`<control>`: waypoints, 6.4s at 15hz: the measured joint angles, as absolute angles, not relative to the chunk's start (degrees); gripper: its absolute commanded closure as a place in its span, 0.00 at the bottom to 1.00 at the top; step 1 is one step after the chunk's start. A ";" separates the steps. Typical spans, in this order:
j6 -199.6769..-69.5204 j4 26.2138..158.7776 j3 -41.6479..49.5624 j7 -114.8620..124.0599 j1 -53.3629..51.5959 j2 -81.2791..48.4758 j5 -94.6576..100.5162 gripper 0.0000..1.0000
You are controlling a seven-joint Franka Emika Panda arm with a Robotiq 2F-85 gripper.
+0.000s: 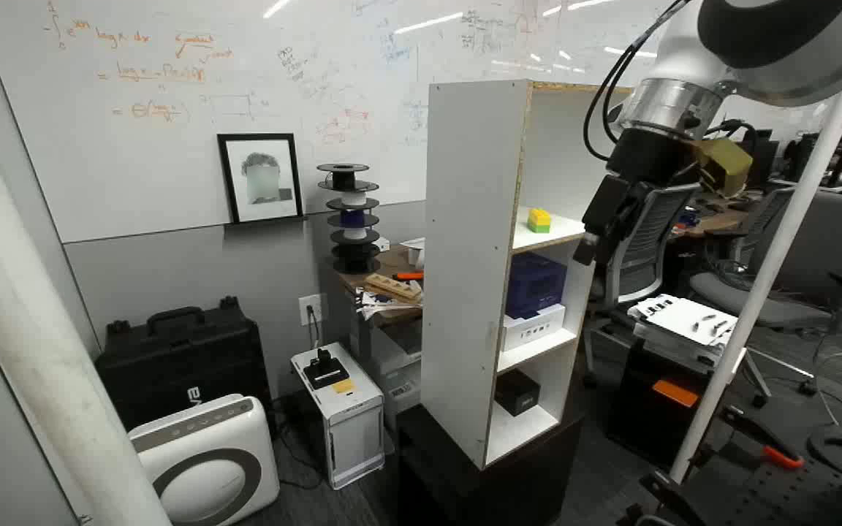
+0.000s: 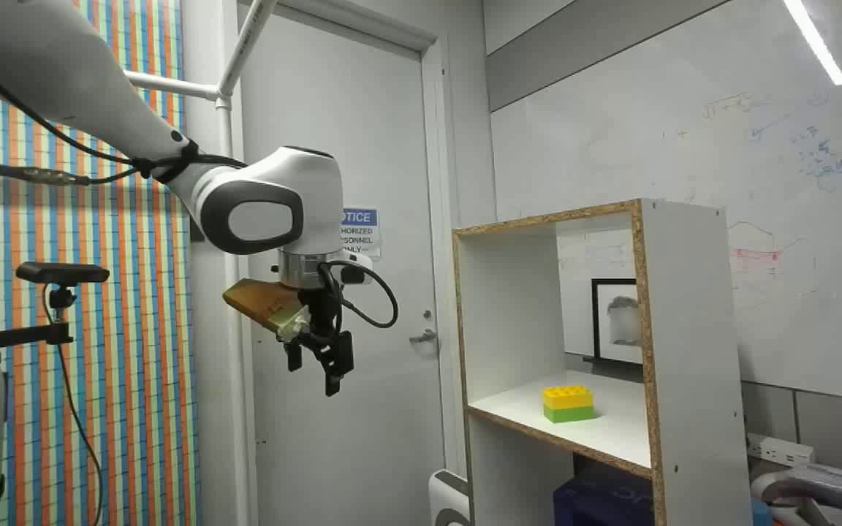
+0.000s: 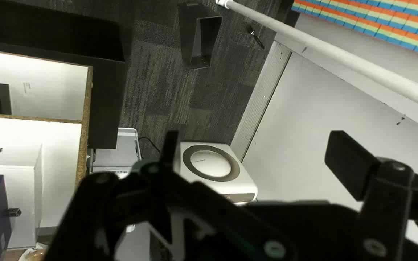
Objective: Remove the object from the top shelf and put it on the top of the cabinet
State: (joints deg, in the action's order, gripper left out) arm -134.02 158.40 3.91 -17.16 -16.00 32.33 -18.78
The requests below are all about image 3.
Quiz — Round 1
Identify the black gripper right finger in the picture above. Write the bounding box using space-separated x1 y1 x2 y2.
324 131 418 261

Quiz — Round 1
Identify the silver computer case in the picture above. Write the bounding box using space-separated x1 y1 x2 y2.
90 128 142 179

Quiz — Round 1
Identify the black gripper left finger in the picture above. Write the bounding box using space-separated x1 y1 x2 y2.
43 131 296 261

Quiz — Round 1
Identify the colourful striped panel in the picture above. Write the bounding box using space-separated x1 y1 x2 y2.
293 0 418 53

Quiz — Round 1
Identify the white particleboard cabinet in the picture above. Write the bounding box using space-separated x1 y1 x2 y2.
0 53 91 234

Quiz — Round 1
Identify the white square device grey ring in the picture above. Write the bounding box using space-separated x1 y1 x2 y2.
171 141 260 205

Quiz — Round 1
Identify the white pole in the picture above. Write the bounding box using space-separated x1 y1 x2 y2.
215 0 418 105

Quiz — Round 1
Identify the black rectangular bin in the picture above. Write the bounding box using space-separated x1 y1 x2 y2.
178 2 222 70

